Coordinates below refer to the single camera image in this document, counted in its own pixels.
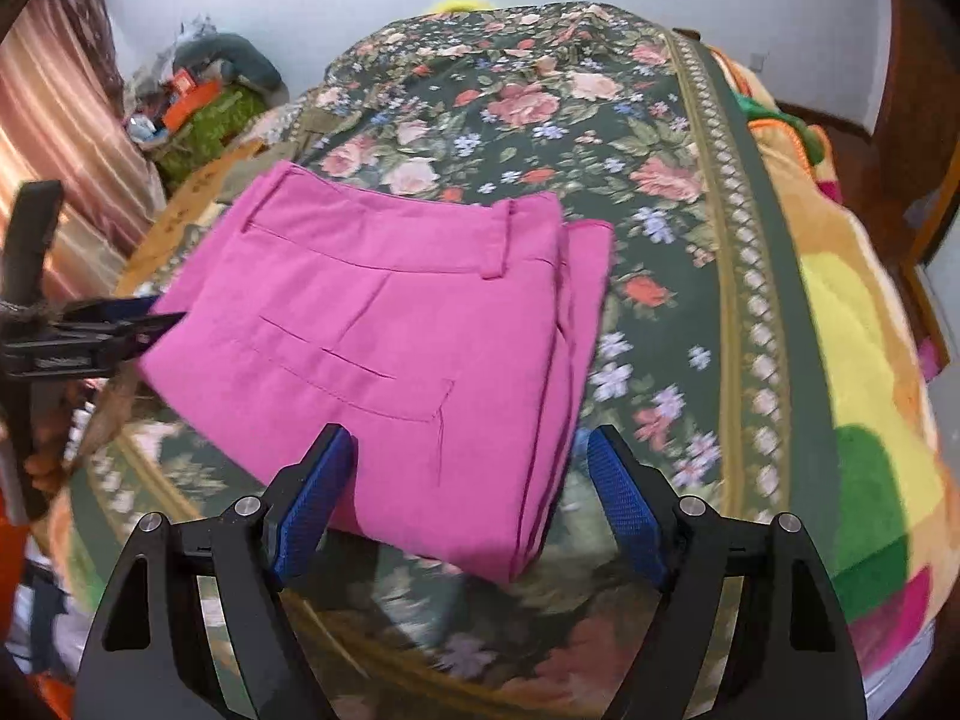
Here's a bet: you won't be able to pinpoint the pink pants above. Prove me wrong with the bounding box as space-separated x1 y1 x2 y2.
140 163 613 583

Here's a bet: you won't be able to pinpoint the person's left hand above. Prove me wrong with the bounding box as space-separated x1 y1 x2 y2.
25 382 85 499

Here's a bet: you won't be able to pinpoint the dark floral bedspread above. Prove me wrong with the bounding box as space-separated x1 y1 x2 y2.
67 1 842 720

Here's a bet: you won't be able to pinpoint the pink striped curtain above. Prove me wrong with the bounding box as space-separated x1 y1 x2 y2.
2 0 166 298

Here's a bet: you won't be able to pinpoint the orange box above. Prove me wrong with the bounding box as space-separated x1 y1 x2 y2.
161 80 223 133

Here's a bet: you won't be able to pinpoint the colourful fleece blanket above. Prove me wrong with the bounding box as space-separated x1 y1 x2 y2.
713 52 958 678

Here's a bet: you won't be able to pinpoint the olive green garment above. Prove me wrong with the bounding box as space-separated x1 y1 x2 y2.
251 106 350 166

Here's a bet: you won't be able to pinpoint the grey plush pillow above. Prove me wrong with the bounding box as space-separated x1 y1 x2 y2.
172 32 283 93

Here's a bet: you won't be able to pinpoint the white cabinet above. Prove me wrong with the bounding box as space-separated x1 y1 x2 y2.
919 221 960 436

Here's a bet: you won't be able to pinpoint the wooden door frame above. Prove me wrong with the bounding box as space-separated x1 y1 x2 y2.
874 0 958 362

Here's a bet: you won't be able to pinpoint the yellow curved bed rail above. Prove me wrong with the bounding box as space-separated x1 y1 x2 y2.
428 0 494 15

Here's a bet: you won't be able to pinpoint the wooden bed post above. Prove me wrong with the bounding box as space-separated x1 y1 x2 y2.
672 28 701 41

